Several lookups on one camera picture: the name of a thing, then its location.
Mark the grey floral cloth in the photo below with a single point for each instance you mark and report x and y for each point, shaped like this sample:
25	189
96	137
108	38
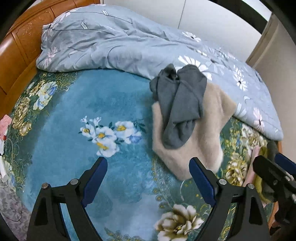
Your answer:
12	208

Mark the wooden headboard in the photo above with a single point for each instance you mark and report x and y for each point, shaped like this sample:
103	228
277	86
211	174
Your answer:
20	46

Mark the pink garment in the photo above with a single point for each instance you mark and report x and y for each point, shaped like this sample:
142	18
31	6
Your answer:
253	162

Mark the blue-grey floral duvet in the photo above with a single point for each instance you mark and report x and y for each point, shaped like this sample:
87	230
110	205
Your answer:
129	46

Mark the teal floral blanket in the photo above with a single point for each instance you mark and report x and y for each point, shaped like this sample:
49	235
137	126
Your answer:
92	111

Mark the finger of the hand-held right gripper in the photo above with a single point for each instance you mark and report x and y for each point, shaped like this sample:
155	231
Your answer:
285	162
269	170

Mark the beige cabinet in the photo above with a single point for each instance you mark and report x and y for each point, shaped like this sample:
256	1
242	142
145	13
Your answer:
275	58

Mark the grey knit garment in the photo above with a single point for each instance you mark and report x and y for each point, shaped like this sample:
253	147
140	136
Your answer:
182	104

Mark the yellow-green garment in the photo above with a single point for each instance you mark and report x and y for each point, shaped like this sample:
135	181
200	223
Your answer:
264	185

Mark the black door frame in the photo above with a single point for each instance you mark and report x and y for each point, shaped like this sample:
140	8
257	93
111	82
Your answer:
249	14

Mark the pink patterned pouch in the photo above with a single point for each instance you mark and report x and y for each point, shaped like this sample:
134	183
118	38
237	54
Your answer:
5	124

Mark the beige fuzzy sweater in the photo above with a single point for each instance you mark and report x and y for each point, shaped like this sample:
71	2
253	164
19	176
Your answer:
203	143

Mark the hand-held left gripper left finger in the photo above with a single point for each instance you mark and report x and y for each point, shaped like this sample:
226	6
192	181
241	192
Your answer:
96	178

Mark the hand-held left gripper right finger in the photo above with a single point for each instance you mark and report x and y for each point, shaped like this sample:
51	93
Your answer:
201	179

